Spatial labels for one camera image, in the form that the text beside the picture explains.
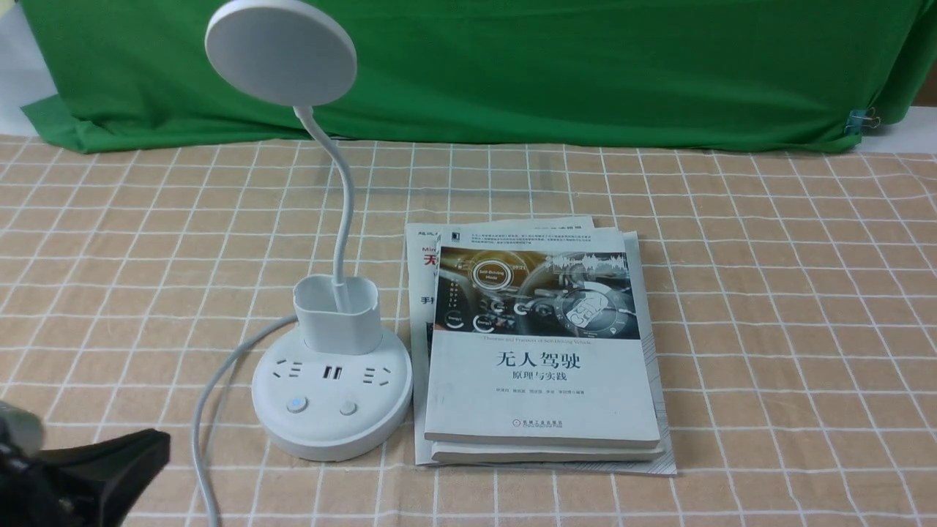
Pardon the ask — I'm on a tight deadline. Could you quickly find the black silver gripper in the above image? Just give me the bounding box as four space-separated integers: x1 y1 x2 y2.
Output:
1 403 171 526

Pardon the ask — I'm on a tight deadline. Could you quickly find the white round desk lamp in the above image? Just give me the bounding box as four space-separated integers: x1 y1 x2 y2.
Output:
204 1 413 463

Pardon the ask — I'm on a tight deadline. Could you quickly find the middle white book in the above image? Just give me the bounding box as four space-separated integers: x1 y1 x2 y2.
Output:
430 226 665 465

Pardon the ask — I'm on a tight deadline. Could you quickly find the green backdrop cloth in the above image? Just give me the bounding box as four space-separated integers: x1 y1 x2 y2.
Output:
20 1 935 153

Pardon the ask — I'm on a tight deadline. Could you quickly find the bottom white red book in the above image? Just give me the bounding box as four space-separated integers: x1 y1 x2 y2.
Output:
405 223 677 477

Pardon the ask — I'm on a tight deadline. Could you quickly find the top self-driving textbook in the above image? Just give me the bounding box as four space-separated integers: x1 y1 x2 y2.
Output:
424 246 661 449

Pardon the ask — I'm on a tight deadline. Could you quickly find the orange checkered tablecloth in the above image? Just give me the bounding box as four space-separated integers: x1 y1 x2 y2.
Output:
1 136 936 526

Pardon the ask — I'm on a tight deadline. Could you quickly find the blue binder clip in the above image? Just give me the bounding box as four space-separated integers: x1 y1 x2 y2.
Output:
843 107 881 135

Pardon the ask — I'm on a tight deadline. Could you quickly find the white lamp power cable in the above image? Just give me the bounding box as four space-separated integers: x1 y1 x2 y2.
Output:
191 315 299 527

